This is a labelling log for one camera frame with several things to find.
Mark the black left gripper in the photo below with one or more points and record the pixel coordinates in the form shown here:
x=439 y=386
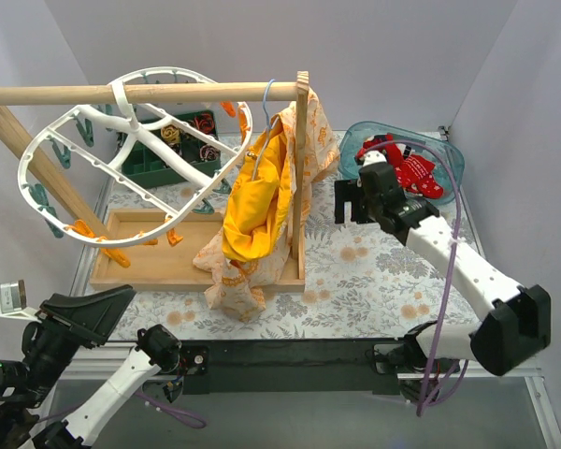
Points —
x=70 y=328

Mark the white clip sock hanger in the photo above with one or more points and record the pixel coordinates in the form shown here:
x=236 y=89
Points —
x=89 y=131

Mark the red christmas sock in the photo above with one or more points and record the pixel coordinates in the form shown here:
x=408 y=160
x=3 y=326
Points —
x=414 y=167
x=427 y=187
x=395 y=154

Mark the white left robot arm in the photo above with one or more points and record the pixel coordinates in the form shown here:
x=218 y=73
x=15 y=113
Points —
x=25 y=384

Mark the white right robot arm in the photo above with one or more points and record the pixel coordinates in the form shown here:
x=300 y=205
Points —
x=514 y=321

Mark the wooden clothes rack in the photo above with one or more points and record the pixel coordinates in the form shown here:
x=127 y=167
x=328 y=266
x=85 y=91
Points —
x=26 y=111

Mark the white orange patterned cloth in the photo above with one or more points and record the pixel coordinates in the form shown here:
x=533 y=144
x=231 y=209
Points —
x=238 y=288

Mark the green compartment organizer box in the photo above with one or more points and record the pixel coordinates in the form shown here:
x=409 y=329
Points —
x=163 y=148

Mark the yellow garment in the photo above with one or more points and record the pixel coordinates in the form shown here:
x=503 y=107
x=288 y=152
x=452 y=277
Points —
x=260 y=201

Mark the teal transparent plastic bin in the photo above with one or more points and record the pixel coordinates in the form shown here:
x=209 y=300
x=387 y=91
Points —
x=358 y=133

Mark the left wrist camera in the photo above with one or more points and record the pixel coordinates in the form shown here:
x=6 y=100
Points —
x=13 y=302

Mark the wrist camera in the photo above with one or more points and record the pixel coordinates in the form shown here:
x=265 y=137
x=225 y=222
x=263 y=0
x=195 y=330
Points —
x=13 y=302
x=373 y=160

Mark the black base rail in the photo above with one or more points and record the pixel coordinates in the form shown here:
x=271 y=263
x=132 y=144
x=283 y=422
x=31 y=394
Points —
x=379 y=366

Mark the blue wire hanger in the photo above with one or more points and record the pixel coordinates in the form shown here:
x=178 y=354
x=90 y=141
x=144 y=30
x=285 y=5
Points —
x=269 y=125

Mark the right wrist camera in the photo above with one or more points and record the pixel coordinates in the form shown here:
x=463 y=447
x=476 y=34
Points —
x=373 y=160

